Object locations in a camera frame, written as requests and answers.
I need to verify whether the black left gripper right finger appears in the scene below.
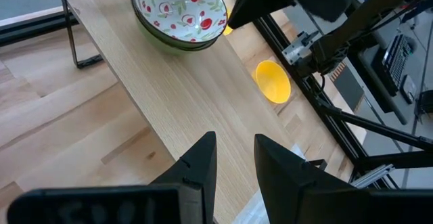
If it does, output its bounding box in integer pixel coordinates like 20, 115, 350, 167
254, 133, 353, 224

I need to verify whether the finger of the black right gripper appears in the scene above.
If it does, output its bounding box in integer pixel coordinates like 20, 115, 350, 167
227, 0, 296, 30

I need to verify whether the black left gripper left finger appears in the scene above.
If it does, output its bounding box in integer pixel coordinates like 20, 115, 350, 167
150, 131, 218, 224

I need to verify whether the yellow mini bowl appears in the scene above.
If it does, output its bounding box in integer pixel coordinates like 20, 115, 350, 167
254, 59, 292, 105
221, 9, 235, 37

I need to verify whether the floral white mini bowl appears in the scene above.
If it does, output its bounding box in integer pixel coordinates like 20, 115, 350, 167
135, 14, 219, 57
131, 0, 225, 49
130, 0, 229, 44

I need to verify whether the black keyboard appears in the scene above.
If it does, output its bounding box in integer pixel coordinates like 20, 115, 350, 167
381, 33, 414, 97

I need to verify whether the black computer mouse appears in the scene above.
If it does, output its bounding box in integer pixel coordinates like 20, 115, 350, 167
399, 74, 418, 105

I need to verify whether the silver metal bracket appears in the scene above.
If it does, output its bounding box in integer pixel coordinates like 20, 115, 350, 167
281, 30, 321, 66

